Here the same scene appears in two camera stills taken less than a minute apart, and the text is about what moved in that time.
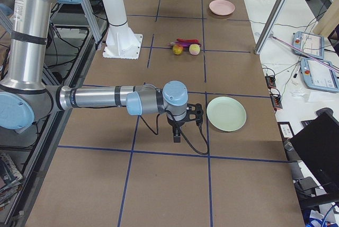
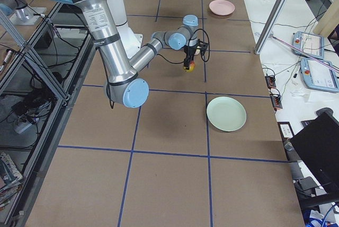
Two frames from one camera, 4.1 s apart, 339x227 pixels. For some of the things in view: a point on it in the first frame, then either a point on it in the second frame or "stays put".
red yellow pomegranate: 177,49 -> 192,67
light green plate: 226,113 stays put
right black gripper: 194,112 -> 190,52
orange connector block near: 276,100 stays put
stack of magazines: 10,177 stays put
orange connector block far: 270,80 stays put
